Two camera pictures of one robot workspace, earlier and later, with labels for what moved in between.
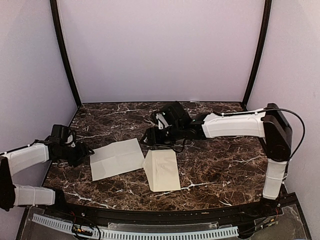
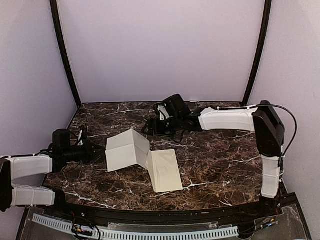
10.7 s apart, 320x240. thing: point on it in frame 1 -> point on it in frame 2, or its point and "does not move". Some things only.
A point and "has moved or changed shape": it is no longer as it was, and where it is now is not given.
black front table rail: (219, 213) does not move
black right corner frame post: (268, 9) does not move
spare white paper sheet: (117, 159) has moved or changed shape
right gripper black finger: (148, 133) -> (148, 124)
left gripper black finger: (87, 158) -> (100, 157)
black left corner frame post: (58, 33) does not move
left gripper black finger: (89, 150) -> (100, 149)
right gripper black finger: (146, 141) -> (146, 132)
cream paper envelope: (161, 167) does not move
